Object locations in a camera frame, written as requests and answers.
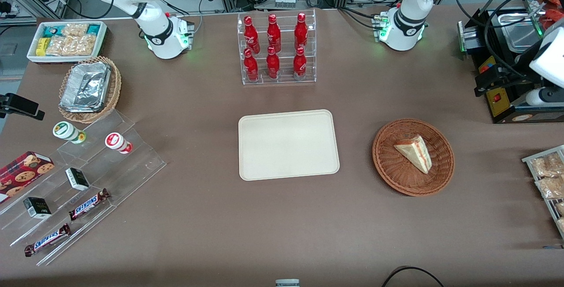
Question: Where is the wrapped triangle sandwich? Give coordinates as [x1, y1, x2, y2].
[393, 134, 433, 175]

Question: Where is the stack of foil trays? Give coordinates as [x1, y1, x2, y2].
[60, 61, 111, 114]

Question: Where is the small black box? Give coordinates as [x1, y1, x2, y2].
[65, 167, 90, 192]
[22, 196, 52, 220]

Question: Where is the black countertop fryer appliance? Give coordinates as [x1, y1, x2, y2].
[457, 7, 564, 125]

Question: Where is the red cola bottle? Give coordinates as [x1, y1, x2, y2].
[243, 48, 260, 83]
[293, 46, 308, 79]
[267, 14, 282, 54]
[243, 15, 261, 55]
[294, 12, 308, 52]
[266, 46, 281, 80]

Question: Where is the green lid yogurt cup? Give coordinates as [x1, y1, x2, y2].
[52, 121, 87, 145]

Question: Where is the red tartan cookie box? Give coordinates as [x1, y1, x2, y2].
[0, 151, 56, 204]

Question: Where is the brown round wicker basket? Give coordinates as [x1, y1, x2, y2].
[372, 118, 456, 198]

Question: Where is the black cable loop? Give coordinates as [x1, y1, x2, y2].
[381, 265, 446, 287]

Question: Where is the clear acrylic stepped stand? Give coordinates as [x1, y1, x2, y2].
[0, 109, 167, 267]

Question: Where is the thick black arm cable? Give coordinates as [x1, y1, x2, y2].
[483, 0, 549, 81]

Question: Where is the clear acrylic bottle rack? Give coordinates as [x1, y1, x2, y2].
[237, 9, 317, 86]

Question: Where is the clear cracker pack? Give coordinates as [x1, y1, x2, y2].
[46, 36, 74, 56]
[70, 34, 98, 56]
[62, 23, 89, 37]

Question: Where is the red lid yogurt cup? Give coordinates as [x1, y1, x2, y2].
[104, 132, 133, 155]

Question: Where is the Snickers chocolate bar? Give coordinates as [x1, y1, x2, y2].
[24, 223, 72, 258]
[68, 188, 111, 222]

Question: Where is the white rectangular snack container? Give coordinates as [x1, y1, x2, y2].
[26, 20, 108, 65]

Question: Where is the orange fried food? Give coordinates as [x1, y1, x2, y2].
[538, 0, 564, 30]

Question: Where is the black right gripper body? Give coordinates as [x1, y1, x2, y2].
[0, 93, 45, 121]

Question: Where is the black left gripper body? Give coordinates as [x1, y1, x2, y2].
[474, 64, 516, 98]

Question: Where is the cream plastic tray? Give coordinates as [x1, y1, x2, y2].
[238, 109, 341, 182]

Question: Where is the light wicker basket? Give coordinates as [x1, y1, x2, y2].
[58, 56, 122, 124]

